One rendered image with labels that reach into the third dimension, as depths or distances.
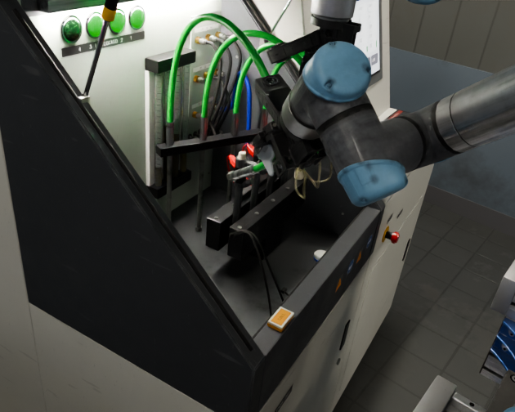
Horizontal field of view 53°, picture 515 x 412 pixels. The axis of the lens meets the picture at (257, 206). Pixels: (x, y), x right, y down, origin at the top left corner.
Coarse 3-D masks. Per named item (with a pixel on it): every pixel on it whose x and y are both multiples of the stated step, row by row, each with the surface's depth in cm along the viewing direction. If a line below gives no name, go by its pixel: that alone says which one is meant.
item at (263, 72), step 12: (192, 24) 102; (228, 24) 93; (180, 36) 107; (240, 36) 91; (180, 48) 109; (252, 48) 90; (264, 72) 89; (168, 96) 117; (168, 108) 118; (168, 120) 120; (264, 168) 96
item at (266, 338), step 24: (360, 216) 134; (336, 240) 123; (360, 240) 128; (336, 264) 115; (360, 264) 138; (312, 288) 107; (312, 312) 109; (264, 336) 94; (288, 336) 98; (312, 336) 117; (288, 360) 105; (264, 384) 95
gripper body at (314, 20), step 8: (312, 16) 89; (312, 24) 90; (320, 24) 88; (328, 24) 88; (336, 24) 88; (344, 24) 88; (352, 24) 90; (360, 24) 90; (320, 32) 91; (328, 32) 91; (336, 32) 90; (344, 32) 88; (352, 32) 88; (328, 40) 91; (336, 40) 90; (344, 40) 89; (352, 40) 90; (312, 48) 93; (304, 56) 92; (304, 64) 93
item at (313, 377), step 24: (360, 288) 151; (336, 312) 131; (336, 336) 142; (312, 360) 126; (336, 360) 156; (288, 384) 112; (312, 384) 136; (336, 384) 173; (264, 408) 101; (288, 408) 120; (312, 408) 148
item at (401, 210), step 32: (256, 0) 136; (288, 0) 131; (384, 0) 181; (288, 32) 135; (384, 32) 185; (384, 64) 189; (384, 96) 194; (416, 192) 185; (384, 224) 149; (384, 256) 168; (384, 288) 195; (352, 352) 179
